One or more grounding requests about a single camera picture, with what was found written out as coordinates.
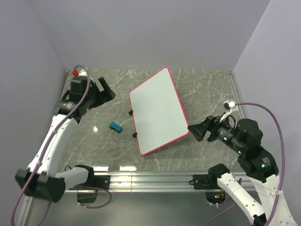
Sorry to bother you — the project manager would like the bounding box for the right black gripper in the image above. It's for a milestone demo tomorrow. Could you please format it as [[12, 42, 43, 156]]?
[[186, 111, 245, 152]]

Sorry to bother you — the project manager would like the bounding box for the blue whiteboard eraser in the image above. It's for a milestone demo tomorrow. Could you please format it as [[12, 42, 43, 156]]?
[[109, 122, 123, 133]]

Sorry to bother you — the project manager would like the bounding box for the pink framed whiteboard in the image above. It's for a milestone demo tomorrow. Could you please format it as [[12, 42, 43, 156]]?
[[129, 67, 189, 155]]

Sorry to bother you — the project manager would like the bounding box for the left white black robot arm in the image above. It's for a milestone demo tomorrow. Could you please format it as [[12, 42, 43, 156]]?
[[15, 76, 116, 203]]

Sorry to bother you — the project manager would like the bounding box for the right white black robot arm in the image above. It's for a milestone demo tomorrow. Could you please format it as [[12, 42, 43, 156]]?
[[188, 116, 297, 226]]

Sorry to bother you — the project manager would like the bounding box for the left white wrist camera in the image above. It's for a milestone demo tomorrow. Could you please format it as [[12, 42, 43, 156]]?
[[71, 69, 87, 77]]

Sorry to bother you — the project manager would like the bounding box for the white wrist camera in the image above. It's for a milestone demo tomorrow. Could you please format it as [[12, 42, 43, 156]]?
[[71, 69, 87, 77], [220, 100, 239, 122]]

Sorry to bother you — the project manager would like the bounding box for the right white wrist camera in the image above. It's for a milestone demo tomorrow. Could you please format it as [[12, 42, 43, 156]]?
[[220, 100, 239, 122]]

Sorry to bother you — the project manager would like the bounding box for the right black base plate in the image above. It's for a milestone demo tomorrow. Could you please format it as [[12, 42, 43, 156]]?
[[192, 174, 211, 190]]

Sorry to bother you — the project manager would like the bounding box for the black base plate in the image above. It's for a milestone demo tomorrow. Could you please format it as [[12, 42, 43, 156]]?
[[192, 174, 211, 190], [92, 175, 111, 190]]

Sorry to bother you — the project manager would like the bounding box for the aluminium right side rail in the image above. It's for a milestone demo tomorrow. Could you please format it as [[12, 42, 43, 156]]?
[[226, 71, 245, 118]]

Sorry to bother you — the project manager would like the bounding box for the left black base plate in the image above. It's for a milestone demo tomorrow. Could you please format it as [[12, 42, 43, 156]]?
[[92, 175, 111, 190]]

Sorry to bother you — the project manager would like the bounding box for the aluminium mounting rail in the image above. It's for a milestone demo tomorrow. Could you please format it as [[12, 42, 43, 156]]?
[[53, 171, 257, 193]]

